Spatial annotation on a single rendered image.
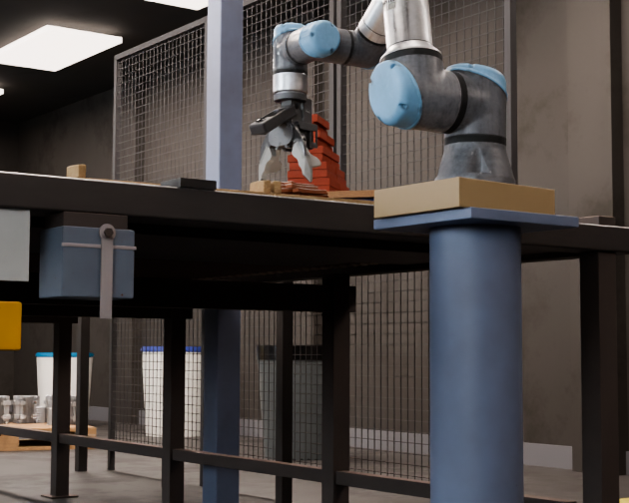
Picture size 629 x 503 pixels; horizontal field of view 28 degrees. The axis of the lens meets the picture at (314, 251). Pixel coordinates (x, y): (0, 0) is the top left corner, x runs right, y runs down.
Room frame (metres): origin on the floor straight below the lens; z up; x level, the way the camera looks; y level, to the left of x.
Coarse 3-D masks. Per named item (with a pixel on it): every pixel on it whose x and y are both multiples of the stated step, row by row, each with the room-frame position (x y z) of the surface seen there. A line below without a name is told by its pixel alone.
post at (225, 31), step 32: (224, 0) 4.57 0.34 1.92; (224, 32) 4.57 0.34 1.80; (224, 64) 4.57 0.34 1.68; (224, 96) 4.57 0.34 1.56; (224, 128) 4.57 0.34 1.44; (224, 160) 4.57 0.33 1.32; (224, 320) 4.58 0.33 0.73; (224, 352) 4.58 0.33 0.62; (224, 384) 4.58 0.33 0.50; (224, 416) 4.58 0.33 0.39; (224, 448) 4.58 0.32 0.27; (224, 480) 4.58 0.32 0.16
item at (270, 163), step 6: (270, 150) 2.70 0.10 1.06; (276, 150) 2.71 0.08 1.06; (264, 156) 2.71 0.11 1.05; (270, 156) 2.70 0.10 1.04; (276, 156) 2.71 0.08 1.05; (264, 162) 2.71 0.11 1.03; (270, 162) 2.71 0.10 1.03; (276, 162) 2.74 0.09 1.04; (264, 168) 2.71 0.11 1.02; (270, 168) 2.73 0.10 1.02; (276, 168) 2.75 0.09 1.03; (264, 174) 2.72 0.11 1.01; (264, 180) 2.72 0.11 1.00
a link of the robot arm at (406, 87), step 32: (384, 0) 2.27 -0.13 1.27; (416, 0) 2.25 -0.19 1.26; (416, 32) 2.24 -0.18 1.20; (384, 64) 2.22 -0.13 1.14; (416, 64) 2.21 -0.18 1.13; (384, 96) 2.23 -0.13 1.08; (416, 96) 2.19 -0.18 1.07; (448, 96) 2.23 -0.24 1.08; (416, 128) 2.25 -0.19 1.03; (448, 128) 2.27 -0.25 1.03
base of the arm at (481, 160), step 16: (448, 144) 2.30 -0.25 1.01; (464, 144) 2.27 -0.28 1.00; (480, 144) 2.27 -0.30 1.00; (496, 144) 2.28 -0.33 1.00; (448, 160) 2.29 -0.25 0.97; (464, 160) 2.27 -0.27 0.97; (480, 160) 2.27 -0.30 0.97; (496, 160) 2.27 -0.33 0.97; (448, 176) 2.27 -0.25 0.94; (464, 176) 2.26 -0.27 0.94; (480, 176) 2.25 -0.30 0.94; (496, 176) 2.26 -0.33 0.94; (512, 176) 2.29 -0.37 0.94
